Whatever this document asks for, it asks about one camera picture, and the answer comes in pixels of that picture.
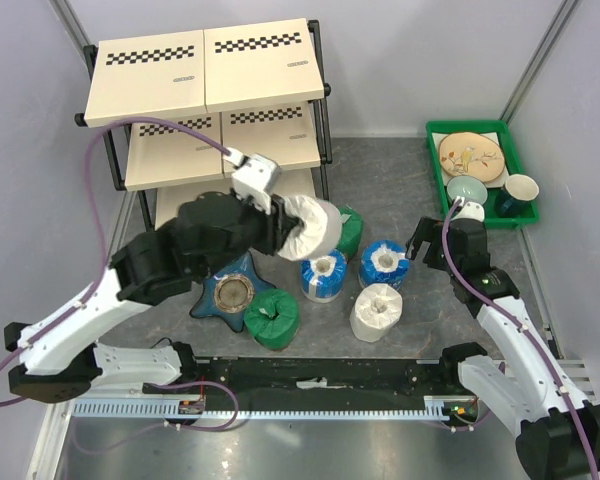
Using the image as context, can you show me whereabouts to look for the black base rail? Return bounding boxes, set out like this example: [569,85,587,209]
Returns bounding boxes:
[142,355,481,416]

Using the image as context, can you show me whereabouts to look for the white cartoon-print roll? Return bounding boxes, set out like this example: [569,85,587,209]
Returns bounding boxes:
[277,195,342,261]

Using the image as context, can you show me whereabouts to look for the dark green white-lined cup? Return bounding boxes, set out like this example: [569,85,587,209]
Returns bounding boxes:
[494,174,540,218]

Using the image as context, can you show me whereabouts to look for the green plastic tray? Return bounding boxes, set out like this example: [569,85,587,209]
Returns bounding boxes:
[426,120,539,229]

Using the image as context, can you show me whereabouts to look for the plain white roll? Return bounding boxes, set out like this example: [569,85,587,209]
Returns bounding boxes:
[350,283,403,343]

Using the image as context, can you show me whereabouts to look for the beige three-tier shelf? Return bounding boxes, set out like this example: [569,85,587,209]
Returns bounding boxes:
[75,18,332,229]

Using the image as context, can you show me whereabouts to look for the bird-painted ceramic plate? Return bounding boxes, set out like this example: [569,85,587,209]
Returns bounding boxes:
[438,132,505,183]

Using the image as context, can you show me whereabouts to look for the green roll near shelf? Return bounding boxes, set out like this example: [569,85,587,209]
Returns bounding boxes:
[337,206,364,260]

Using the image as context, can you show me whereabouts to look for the blue star-shaped dish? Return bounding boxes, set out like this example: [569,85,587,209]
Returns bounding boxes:
[189,252,276,333]

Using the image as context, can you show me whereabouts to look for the celadon ceramic bowl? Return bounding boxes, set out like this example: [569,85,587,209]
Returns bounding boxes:
[446,175,488,205]

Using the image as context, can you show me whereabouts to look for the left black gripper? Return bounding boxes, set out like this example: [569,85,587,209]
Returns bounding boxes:
[199,186,300,282]

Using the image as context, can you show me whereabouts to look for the blue roll right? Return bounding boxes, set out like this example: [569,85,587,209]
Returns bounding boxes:
[358,240,410,290]

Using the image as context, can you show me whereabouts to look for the blue roll left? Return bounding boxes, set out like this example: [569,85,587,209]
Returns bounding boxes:
[300,250,347,303]

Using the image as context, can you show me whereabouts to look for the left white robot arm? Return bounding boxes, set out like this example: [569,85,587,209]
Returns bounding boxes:
[5,192,306,404]

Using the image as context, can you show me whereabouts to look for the slotted cable duct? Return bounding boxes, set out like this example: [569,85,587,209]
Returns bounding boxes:
[72,396,458,421]

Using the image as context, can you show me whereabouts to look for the green roll front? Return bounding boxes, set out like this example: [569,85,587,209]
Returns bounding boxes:
[244,289,300,350]

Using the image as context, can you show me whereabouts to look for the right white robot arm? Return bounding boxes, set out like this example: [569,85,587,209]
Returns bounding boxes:
[406,216,600,479]

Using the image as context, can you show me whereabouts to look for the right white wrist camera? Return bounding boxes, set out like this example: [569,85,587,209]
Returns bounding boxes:
[449,197,485,223]

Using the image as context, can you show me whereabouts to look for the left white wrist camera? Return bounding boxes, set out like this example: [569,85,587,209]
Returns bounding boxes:
[222,148,281,214]

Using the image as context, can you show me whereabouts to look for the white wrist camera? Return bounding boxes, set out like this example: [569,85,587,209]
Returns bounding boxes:
[222,148,281,214]
[449,197,485,223]

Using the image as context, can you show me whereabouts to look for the blue roll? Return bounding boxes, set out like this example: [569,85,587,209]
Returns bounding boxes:
[300,250,347,303]
[358,240,410,290]

